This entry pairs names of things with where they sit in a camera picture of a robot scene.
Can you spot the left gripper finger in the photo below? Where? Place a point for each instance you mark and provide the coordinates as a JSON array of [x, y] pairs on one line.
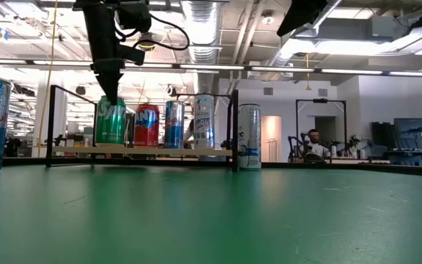
[[109, 82]]

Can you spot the black metal gantry frame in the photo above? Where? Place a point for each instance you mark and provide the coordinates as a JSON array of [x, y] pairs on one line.
[[321, 100]]

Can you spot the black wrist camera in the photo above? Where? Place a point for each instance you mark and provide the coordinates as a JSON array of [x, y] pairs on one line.
[[134, 16]]

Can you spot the black desk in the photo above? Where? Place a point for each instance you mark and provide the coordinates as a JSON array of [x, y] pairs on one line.
[[409, 153]]

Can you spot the square wall vent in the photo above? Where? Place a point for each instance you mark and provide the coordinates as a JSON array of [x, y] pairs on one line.
[[322, 92], [268, 91]]

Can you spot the red Fanta can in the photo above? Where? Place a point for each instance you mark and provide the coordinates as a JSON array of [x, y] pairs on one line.
[[146, 126]]

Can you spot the black monitor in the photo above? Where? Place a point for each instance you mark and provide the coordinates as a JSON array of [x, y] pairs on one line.
[[412, 132]]

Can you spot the long ceiling light strip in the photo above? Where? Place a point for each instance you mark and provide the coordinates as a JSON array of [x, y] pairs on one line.
[[354, 71]]

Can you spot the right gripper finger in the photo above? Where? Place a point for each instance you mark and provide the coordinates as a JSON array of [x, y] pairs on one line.
[[306, 12]]

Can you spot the silver ventilation duct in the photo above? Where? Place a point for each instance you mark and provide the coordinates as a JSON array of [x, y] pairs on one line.
[[288, 51], [203, 36]]

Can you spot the green table mat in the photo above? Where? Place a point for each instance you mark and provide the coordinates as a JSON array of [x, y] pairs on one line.
[[306, 220]]

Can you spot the wooden shelf with black frame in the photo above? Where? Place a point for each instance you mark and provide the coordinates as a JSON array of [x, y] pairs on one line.
[[141, 151]]

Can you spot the black teleoperation robot arms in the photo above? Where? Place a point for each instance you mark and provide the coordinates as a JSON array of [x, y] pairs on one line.
[[311, 157]]

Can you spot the black hanging dome device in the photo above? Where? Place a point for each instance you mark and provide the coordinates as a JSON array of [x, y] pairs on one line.
[[147, 36]]

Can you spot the black round ceiling dome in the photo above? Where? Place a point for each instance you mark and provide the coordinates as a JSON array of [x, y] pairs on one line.
[[81, 89]]

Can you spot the tall white Celsius can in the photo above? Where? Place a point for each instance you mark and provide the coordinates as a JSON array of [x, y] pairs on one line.
[[249, 135], [203, 121]]

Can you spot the person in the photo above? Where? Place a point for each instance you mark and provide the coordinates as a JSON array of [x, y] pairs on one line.
[[315, 141]]

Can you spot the green Sprite can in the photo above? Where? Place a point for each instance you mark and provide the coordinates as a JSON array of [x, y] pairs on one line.
[[111, 122]]

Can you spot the black aluminium table frame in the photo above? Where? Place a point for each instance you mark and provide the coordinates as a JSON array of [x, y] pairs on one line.
[[379, 168]]

